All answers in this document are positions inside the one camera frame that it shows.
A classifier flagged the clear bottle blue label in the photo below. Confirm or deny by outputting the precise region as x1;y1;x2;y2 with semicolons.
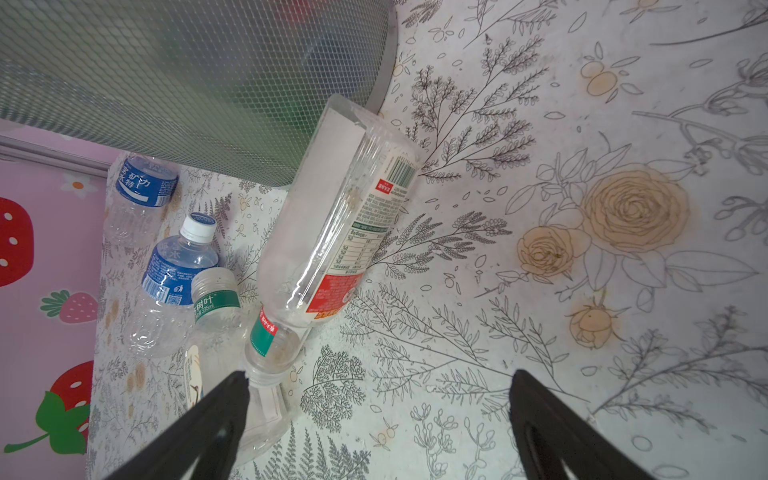
123;212;219;358
104;153;179;248

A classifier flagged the mesh waste bin with liner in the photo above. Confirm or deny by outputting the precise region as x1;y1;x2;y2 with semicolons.
1;1;397;187

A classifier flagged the clear bottle green cap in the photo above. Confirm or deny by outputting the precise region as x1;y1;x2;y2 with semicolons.
184;267;291;466

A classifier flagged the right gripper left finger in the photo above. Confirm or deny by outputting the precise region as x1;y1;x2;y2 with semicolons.
109;371;250;479

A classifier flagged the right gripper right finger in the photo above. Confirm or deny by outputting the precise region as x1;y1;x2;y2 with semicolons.
509;369;652;480

